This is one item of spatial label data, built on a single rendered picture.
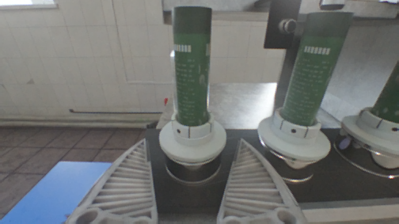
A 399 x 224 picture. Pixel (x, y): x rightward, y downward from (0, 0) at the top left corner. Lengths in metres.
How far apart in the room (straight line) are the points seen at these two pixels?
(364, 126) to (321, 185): 0.09
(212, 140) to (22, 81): 2.59
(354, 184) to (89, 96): 2.17
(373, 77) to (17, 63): 2.68
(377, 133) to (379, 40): 0.15
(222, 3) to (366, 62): 0.25
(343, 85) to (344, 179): 0.19
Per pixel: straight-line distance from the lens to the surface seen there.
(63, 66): 2.22
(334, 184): 0.23
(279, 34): 0.19
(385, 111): 0.25
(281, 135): 0.18
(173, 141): 0.16
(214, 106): 0.34
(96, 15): 1.88
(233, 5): 0.23
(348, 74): 0.37
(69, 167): 0.96
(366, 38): 0.36
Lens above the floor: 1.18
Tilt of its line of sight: 25 degrees down
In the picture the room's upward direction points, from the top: 1 degrees clockwise
